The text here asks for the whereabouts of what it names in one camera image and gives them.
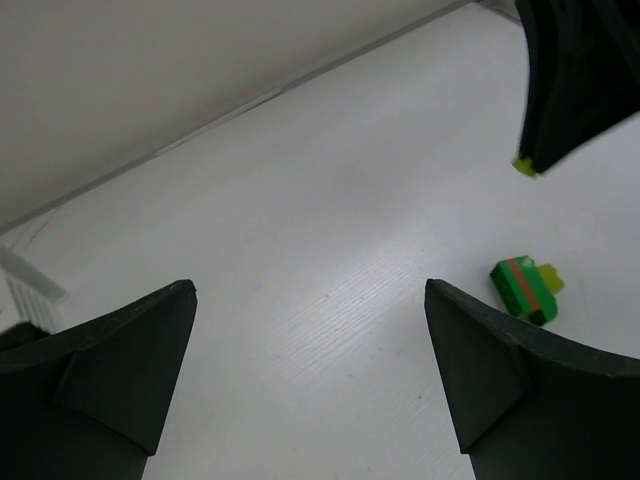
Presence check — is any white slotted container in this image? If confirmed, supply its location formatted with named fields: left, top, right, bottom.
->
left=1, top=245, right=68, bottom=333

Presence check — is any small lime lego piece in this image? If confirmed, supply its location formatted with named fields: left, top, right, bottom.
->
left=512, top=156, right=538, bottom=179

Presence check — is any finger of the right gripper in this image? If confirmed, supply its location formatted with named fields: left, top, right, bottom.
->
left=516, top=0, right=639, bottom=174

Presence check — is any lime green lego brick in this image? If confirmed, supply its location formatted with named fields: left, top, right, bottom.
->
left=537, top=263, right=565, bottom=295

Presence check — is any green and orange lego stack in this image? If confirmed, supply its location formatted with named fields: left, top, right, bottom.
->
left=489, top=255, right=558, bottom=327

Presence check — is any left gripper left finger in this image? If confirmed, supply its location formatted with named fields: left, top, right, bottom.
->
left=1, top=280, right=197, bottom=479

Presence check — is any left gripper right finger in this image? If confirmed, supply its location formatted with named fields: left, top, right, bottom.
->
left=424, top=279, right=639, bottom=479

